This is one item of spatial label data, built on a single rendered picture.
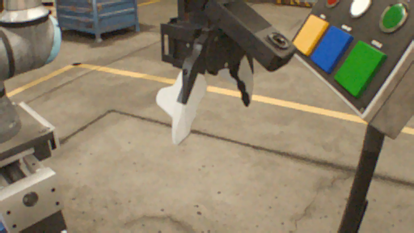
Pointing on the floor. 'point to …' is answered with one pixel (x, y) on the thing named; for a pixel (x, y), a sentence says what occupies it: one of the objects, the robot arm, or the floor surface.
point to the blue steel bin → (96, 15)
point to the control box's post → (362, 179)
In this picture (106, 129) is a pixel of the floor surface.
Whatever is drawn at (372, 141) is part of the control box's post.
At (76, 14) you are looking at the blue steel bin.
